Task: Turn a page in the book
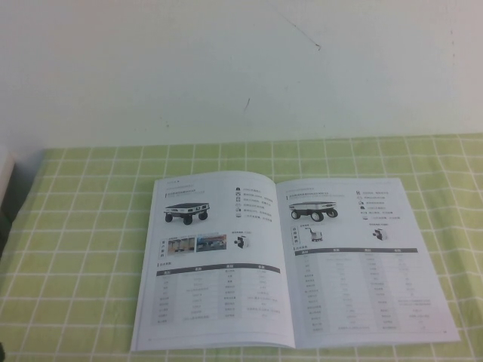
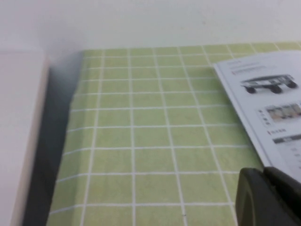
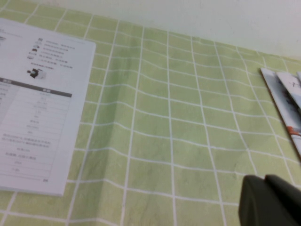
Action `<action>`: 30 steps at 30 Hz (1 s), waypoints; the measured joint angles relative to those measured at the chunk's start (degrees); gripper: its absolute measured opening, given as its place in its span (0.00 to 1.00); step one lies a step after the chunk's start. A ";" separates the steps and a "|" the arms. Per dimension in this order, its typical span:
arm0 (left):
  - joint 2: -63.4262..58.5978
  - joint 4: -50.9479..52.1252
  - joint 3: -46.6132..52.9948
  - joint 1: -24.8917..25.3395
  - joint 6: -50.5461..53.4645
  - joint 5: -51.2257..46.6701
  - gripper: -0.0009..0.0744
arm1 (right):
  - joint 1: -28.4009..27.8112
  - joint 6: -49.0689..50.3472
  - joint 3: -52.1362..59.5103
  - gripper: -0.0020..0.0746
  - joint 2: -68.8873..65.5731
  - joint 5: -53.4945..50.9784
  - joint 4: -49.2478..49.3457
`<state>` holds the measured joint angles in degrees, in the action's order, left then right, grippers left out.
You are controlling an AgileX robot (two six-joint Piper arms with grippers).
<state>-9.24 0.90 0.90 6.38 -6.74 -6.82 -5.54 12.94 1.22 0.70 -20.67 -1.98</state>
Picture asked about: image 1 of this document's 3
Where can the AgileX robot brochure book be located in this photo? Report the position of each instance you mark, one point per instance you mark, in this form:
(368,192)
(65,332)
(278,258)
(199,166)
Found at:
(226,301)

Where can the green white checked tablecloth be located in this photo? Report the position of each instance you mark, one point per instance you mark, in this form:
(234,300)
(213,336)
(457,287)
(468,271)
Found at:
(75,264)

